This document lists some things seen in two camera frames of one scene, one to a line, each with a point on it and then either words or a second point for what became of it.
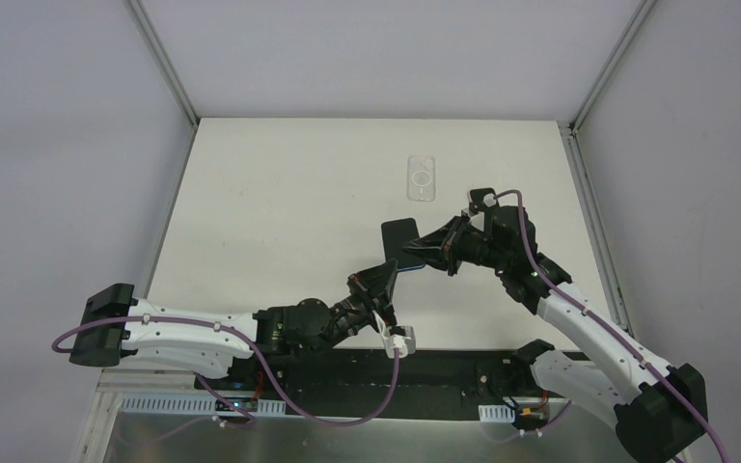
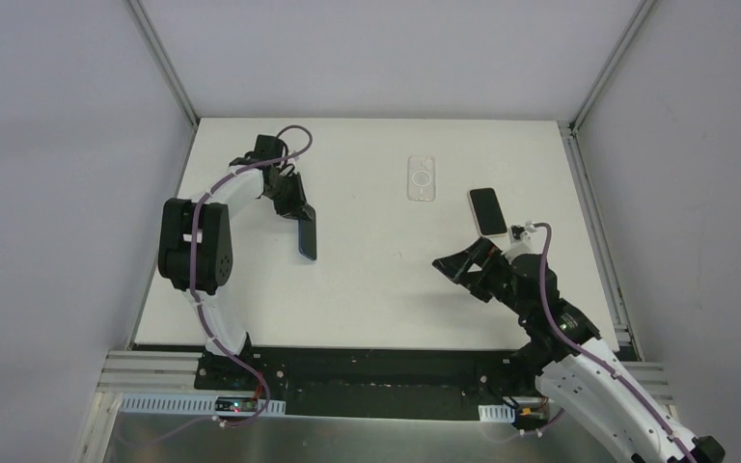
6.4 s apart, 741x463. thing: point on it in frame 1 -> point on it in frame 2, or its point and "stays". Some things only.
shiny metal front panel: [188, 438] stays
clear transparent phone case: [422, 178] stays
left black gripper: [367, 298] -> [295, 208]
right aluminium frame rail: [583, 177] stays
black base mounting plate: [385, 384] stays
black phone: [396, 233] -> [308, 236]
